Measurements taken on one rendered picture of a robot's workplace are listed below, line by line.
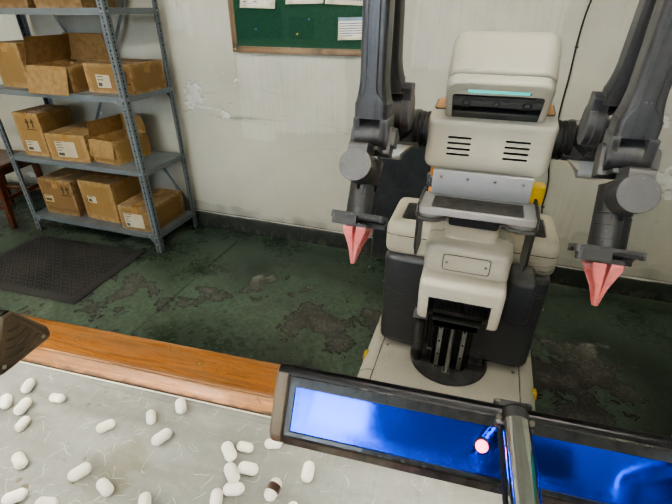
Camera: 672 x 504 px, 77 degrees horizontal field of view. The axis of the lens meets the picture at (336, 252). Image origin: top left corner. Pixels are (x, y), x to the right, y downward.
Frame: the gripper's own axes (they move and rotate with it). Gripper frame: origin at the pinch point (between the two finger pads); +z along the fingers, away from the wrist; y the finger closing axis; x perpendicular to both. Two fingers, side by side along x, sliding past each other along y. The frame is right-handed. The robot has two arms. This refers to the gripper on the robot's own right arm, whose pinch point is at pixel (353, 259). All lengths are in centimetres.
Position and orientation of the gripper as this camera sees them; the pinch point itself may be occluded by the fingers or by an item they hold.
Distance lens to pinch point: 84.4
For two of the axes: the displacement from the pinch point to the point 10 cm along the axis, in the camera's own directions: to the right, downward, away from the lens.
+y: 9.5, 1.7, -2.7
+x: 2.8, -0.3, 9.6
